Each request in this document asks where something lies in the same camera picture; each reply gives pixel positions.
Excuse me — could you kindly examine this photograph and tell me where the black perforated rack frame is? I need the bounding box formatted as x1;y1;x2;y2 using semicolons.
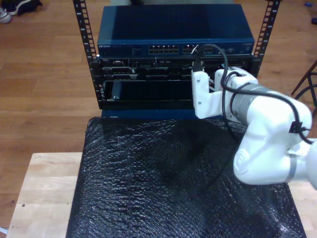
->
72;0;282;111

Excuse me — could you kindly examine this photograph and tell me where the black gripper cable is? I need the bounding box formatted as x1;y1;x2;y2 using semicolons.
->
229;88;317;146

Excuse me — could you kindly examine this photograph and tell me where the blue network switch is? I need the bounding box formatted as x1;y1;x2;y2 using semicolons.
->
96;4;256;59

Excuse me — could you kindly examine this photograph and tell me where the blue metal base panel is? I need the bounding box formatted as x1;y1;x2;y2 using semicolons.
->
101;108;199;120

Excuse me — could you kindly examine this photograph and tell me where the black rack shelf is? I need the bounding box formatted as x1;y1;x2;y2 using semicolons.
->
99;79;196;111

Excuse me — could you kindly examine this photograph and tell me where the thick black camera cable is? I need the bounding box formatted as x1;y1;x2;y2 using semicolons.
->
192;44;240;143

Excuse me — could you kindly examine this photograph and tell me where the white sneaker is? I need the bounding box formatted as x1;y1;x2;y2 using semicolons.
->
0;7;12;24

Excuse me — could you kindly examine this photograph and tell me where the black rack server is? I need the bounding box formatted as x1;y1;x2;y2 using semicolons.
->
90;57;260;82

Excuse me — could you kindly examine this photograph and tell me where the brown chair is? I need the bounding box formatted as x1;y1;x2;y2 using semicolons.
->
291;59;317;110

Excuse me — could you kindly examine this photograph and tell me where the black bubble mat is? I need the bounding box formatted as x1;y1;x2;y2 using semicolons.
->
65;116;307;238

